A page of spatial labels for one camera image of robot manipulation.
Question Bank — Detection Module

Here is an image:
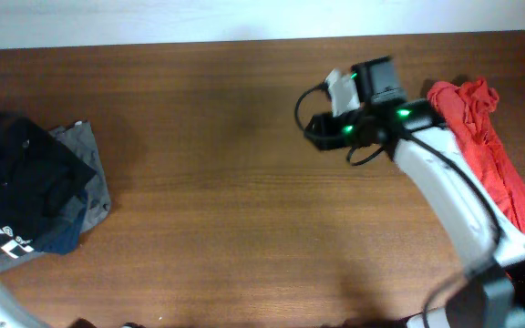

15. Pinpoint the black polo shirt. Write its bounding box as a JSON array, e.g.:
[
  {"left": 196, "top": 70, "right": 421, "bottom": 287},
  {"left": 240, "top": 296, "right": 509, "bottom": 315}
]
[{"left": 0, "top": 112, "right": 96, "bottom": 223}]

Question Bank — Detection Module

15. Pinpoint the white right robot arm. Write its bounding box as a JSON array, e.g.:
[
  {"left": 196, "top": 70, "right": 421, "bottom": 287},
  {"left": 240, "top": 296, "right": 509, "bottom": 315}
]
[{"left": 302, "top": 99, "right": 525, "bottom": 327}]

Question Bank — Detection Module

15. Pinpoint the red crumpled garment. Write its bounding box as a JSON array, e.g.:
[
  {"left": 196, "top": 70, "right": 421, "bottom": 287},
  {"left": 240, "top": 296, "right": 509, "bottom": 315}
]
[{"left": 427, "top": 78, "right": 525, "bottom": 235}]

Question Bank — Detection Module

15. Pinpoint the navy hoodie with white letters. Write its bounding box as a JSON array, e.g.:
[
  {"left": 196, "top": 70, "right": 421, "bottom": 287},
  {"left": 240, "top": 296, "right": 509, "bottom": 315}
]
[{"left": 0, "top": 190, "right": 88, "bottom": 260}]

